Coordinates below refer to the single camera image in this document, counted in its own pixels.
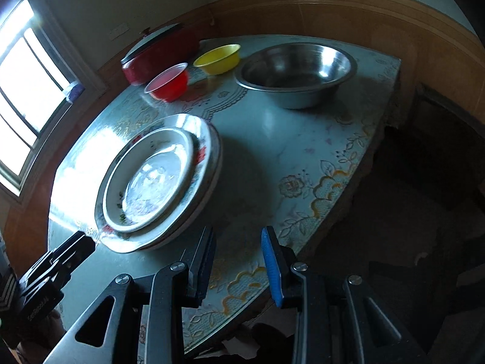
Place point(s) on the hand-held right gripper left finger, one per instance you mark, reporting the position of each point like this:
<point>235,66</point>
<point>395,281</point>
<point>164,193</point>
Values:
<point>202,269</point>

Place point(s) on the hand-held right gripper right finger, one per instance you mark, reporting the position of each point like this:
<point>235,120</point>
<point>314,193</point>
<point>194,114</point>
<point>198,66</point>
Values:
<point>272,269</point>

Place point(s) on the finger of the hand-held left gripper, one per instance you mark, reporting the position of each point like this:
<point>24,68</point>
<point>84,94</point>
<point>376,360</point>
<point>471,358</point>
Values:
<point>57,252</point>
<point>72,259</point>

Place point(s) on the large purple-rimmed floral plate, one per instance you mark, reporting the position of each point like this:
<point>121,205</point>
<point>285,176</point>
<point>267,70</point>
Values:
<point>211,191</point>

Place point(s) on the small white bowl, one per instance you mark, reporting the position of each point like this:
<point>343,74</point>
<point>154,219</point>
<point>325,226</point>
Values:
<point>151,182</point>

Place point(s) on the deep plate with red print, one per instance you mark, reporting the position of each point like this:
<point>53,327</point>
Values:
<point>202,148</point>

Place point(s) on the stainless steel bowl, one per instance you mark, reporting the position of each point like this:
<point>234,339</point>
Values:
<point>295,94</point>

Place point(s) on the red plastic bowl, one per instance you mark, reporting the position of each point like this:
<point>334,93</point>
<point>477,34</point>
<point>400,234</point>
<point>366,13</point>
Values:
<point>170,85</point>

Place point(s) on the yellow plastic bowl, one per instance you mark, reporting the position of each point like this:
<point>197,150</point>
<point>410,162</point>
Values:
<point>219,64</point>

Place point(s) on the purple item on windowsill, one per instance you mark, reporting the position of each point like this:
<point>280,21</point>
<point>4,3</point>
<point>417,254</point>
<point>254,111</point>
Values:
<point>75,91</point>

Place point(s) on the window with metal bars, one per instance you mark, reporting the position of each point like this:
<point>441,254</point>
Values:
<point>22,83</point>

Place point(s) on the red electric pot with lid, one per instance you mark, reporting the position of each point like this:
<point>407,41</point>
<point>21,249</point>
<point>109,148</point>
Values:
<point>159,57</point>

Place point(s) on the dark wooden stool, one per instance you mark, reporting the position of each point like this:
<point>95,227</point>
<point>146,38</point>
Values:
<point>451,132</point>

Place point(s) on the white wall socket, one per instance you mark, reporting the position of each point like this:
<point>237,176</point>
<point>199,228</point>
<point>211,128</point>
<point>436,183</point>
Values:
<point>119,31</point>

